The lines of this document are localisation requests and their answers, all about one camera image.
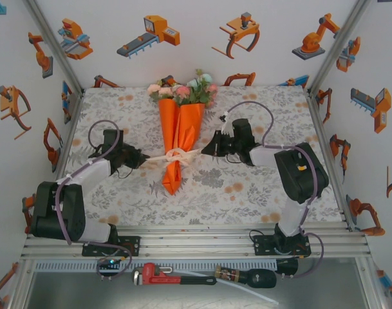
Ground red pipe wrench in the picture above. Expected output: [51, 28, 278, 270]
[131, 262, 218, 286]

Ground black brown handheld tool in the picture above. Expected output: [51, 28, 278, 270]
[214, 263, 277, 290]

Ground light blue artificial flower bunch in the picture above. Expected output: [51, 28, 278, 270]
[185, 68, 219, 109]

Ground aluminium front rail bed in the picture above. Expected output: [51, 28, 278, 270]
[20, 225, 372, 260]

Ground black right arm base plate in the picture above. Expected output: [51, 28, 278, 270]
[253, 234, 312, 258]

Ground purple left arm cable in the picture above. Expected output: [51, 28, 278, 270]
[55, 119, 133, 281]

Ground aluminium frame post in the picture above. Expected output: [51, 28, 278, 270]
[306, 0, 373, 95]
[21, 0, 86, 95]

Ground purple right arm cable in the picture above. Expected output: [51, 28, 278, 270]
[222, 100, 326, 279]

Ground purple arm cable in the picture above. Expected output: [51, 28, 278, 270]
[222, 100, 326, 279]
[55, 119, 133, 281]

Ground white slotted cable duct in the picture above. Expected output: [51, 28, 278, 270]
[33, 259, 278, 272]

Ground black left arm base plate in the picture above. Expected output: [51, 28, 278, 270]
[82, 236, 142, 257]

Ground grey metal lower shelf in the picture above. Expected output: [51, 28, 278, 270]
[21, 270, 370, 309]

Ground white plastic tube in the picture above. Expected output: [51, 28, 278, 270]
[169, 269, 280, 305]

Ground floral grey table cloth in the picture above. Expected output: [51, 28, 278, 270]
[50, 85, 345, 227]

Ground cream ribbon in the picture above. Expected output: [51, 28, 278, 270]
[142, 146, 204, 169]

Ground small green led board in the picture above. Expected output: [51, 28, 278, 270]
[97, 256, 121, 268]

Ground orange wrapping paper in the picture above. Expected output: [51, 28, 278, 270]
[158, 98, 205, 196]

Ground thin black left gripper cable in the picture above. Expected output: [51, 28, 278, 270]
[113, 164, 135, 180]

